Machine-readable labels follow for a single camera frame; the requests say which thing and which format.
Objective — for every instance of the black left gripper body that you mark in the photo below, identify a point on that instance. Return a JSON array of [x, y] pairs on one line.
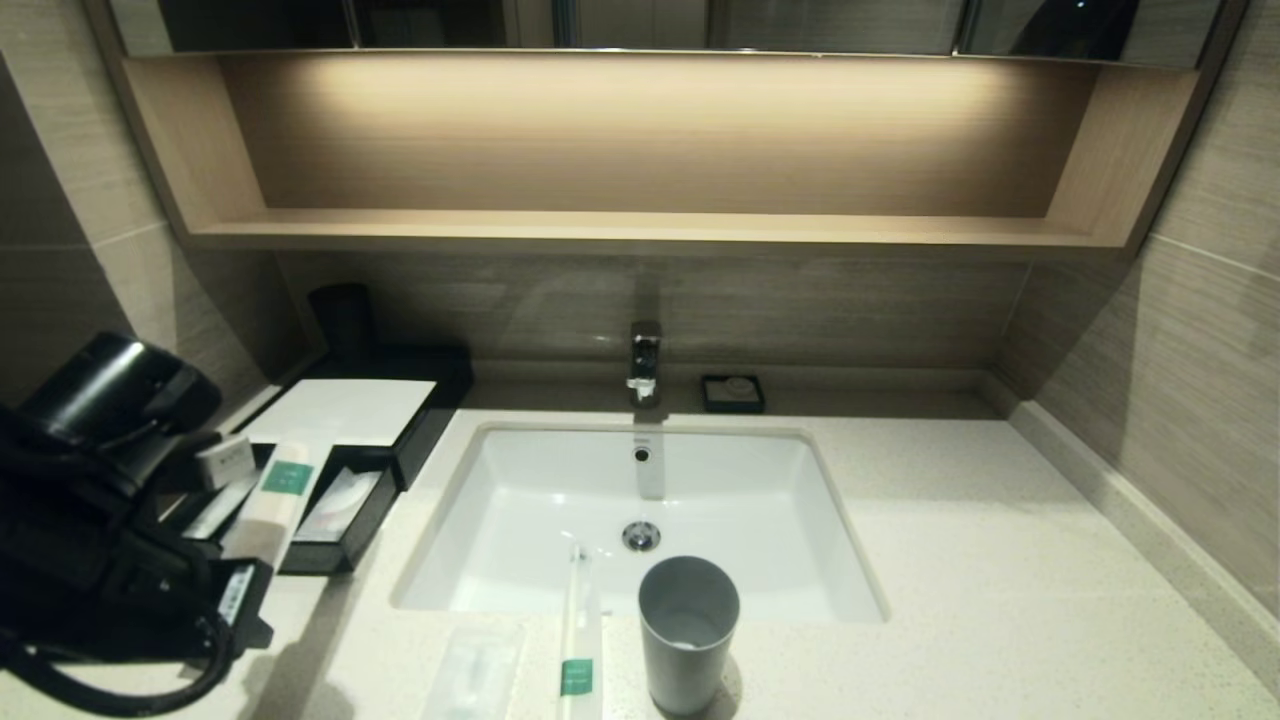
[[190, 610]]

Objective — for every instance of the wide paper pack green label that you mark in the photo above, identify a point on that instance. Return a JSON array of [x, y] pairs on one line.
[[275, 500]]

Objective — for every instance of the black amenity drawer box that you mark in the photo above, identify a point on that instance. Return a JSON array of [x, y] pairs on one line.
[[440, 400], [335, 558]]

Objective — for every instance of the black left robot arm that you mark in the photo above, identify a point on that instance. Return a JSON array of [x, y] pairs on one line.
[[80, 500]]

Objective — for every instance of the long white wrapped packet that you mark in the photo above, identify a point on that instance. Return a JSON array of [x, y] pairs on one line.
[[222, 510]]

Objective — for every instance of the square white sachet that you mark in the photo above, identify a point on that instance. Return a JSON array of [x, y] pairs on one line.
[[342, 505]]

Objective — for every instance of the clear plastic packet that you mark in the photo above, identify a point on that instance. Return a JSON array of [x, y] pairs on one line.
[[475, 670]]

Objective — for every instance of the black cylindrical cup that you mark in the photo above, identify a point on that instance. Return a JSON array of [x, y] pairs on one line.
[[343, 320]]

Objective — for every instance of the white ceramic sink basin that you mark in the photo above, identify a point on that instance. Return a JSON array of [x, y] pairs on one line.
[[560, 500]]

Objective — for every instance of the slim toothbrush pack green label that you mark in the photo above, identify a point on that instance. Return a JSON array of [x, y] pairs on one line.
[[578, 640]]

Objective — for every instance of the chrome sink drain stopper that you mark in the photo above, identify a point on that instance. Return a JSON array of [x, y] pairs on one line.
[[641, 536]]

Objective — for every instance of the grey plastic cup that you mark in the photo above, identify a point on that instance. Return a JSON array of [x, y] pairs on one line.
[[688, 650]]

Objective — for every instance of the chrome faucet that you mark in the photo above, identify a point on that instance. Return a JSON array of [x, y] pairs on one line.
[[645, 360]]

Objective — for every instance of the black soap dish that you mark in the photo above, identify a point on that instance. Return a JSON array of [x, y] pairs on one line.
[[733, 402]]

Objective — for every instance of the beige round soap bar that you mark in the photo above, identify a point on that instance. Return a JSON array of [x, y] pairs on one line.
[[739, 385]]

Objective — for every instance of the mirror cabinet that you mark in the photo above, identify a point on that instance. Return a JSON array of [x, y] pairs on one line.
[[800, 25]]

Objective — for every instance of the wooden wall shelf niche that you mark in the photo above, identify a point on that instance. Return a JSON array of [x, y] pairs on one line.
[[640, 228]]

